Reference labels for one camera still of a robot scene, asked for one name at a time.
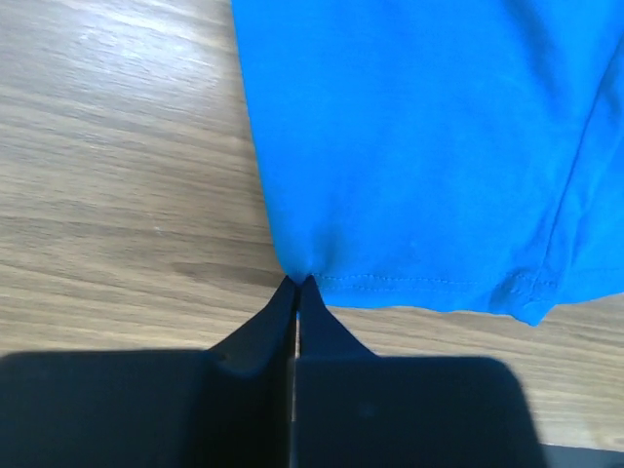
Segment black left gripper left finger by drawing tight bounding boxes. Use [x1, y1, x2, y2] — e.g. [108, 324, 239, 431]
[1, 280, 296, 467]

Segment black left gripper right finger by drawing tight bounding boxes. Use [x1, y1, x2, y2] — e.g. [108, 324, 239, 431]
[293, 278, 547, 467]

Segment blue t shirt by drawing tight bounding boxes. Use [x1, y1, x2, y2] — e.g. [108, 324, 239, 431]
[232, 1, 623, 325]

